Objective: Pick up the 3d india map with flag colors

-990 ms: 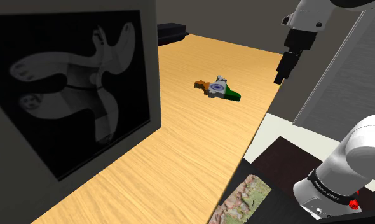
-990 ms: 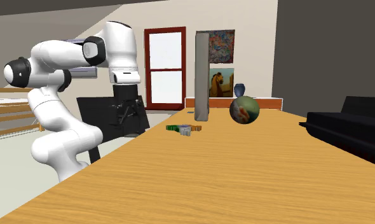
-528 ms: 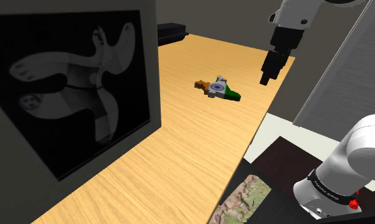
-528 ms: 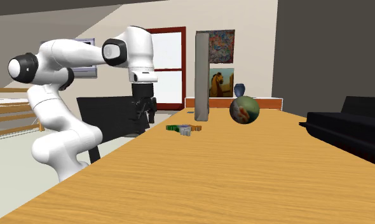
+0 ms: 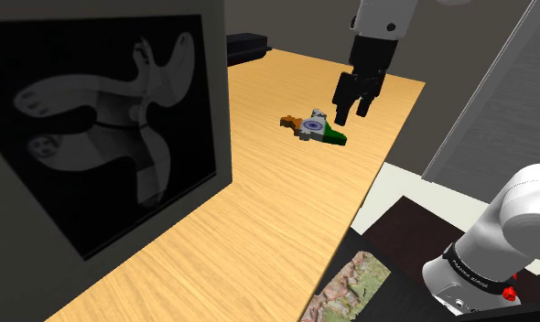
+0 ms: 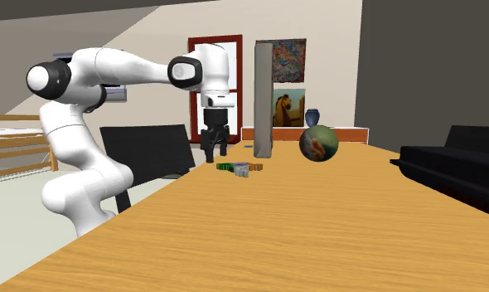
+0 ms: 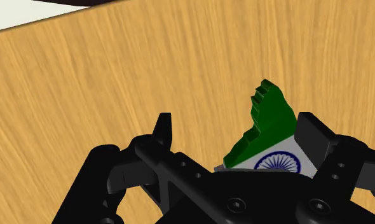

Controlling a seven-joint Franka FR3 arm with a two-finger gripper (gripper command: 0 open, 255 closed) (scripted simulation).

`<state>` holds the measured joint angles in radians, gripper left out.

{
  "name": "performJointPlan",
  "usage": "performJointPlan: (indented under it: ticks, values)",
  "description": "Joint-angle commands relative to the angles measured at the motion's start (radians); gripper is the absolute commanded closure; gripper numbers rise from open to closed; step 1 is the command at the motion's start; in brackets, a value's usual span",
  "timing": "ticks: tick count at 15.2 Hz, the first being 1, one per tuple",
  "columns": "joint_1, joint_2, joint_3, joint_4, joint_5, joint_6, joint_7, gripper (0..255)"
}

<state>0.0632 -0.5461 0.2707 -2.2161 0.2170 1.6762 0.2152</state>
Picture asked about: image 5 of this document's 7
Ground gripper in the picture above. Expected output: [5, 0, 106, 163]
[331, 35, 399, 127]

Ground orange white green map figure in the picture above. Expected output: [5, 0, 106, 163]
[279, 107, 349, 147]

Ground black box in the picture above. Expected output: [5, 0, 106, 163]
[226, 32, 273, 68]

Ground grey framed monitor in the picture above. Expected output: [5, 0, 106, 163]
[0, 0, 233, 322]

